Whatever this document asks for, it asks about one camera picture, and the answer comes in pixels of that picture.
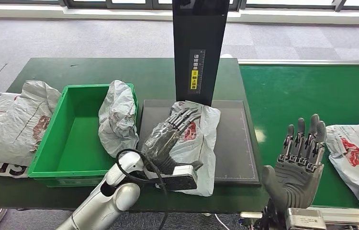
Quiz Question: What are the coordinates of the dark green table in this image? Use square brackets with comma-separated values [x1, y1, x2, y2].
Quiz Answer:
[0, 57, 269, 214]

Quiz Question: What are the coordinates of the thin white cable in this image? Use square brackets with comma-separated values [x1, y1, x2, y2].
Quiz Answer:
[214, 213, 231, 230]

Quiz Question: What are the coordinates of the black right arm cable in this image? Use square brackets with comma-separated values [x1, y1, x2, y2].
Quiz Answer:
[254, 206, 286, 230]

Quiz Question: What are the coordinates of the white parcel with QR codes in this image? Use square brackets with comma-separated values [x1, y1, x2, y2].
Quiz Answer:
[325, 115, 359, 210]

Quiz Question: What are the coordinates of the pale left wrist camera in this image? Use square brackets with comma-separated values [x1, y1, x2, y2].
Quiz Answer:
[145, 165, 199, 192]

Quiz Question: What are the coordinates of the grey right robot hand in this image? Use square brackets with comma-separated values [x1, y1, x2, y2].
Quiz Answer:
[262, 114, 327, 213]

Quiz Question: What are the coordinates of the large white woven sack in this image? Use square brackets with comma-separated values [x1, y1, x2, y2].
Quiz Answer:
[0, 80, 62, 180]

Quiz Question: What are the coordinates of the white parcel with red print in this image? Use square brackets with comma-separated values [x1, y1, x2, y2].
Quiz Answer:
[165, 101, 221, 197]

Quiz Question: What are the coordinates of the white window sill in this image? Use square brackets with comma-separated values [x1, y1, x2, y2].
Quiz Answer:
[0, 2, 359, 25]

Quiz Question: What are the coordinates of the dark window frame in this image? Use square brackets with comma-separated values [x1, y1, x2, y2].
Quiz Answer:
[0, 0, 359, 12]

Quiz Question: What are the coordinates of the green plastic crate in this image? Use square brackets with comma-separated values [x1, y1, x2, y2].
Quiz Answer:
[27, 83, 139, 188]

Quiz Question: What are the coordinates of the yellow black label sticker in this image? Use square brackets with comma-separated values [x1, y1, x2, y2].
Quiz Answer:
[188, 49, 206, 95]

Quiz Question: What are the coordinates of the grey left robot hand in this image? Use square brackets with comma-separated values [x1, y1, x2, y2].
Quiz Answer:
[141, 108, 204, 175]

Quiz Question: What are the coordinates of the black inbound scanner machine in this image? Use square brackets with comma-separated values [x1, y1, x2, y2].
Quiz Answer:
[136, 0, 261, 186]

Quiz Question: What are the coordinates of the plain grey parcel bag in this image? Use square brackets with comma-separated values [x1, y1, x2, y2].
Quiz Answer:
[98, 80, 139, 159]

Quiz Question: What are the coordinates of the green conveyor belt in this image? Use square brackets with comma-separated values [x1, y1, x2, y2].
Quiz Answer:
[239, 65, 359, 208]

